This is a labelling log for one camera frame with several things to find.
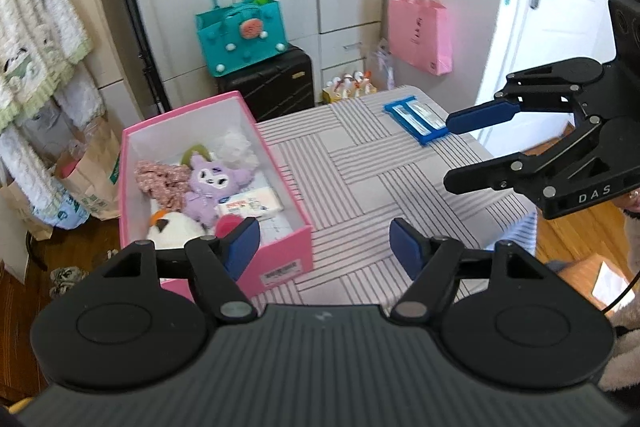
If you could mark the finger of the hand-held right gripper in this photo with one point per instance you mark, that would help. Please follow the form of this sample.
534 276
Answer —
480 177
480 117

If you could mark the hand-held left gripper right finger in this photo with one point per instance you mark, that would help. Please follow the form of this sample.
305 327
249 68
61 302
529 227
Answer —
407 247

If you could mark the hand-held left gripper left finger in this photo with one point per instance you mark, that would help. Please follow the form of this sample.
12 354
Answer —
242 244

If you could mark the red strawberry plush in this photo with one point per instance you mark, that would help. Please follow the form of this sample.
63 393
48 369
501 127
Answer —
227 227

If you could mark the pink cardboard box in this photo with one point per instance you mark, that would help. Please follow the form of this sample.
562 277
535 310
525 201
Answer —
280 252

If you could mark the white tissue pack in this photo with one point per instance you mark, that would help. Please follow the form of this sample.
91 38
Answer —
250 202

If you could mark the blue wet wipes pack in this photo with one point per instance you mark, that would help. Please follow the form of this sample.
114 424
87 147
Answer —
417 119

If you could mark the purple plush toy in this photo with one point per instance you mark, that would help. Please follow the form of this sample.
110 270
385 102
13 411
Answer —
215 187

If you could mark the white brown dog plush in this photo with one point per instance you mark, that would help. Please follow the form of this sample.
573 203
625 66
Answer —
175 232

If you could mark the pink floral scrunchie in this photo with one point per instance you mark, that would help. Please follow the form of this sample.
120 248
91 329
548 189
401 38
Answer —
160 179

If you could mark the person's right forearm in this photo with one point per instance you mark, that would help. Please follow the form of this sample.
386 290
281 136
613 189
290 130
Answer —
634 242

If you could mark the striped tablecloth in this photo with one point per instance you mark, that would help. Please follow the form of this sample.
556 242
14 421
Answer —
375 177

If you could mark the white door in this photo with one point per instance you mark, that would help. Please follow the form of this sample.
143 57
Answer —
550 47

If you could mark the pink paper bag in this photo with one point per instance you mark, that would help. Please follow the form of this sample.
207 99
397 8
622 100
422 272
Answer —
420 32

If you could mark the clear plastic bag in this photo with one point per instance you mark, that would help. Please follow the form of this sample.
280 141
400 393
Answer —
384 64

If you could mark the brown cardboard box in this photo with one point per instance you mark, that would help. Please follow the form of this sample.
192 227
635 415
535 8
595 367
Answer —
580 274

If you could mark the yellow drink bottle pack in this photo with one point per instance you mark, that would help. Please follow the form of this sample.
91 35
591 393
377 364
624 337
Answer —
345 87

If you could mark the black suitcase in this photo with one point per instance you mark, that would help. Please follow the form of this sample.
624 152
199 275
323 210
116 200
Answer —
270 87

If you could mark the brown paper bag green print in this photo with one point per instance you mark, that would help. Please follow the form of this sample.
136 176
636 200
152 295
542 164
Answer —
97 172

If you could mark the blue printed plastic pack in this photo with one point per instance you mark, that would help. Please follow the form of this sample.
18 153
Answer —
70 212

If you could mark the grey patterned slipper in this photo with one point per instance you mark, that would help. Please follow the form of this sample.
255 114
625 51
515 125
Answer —
70 282

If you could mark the teal felt tote bag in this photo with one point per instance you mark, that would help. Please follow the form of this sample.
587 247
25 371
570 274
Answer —
240 42

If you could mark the person's fleece clothing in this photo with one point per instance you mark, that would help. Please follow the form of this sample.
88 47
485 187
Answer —
620 357

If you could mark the black clothes rack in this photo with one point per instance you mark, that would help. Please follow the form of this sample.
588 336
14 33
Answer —
145 57

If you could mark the plain brown paper bag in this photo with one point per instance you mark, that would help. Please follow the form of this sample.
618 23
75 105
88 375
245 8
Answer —
20 217

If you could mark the light wooden board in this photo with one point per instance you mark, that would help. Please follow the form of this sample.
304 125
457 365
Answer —
100 7

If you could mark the white green fleece robe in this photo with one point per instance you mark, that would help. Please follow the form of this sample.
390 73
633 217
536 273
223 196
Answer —
35 22

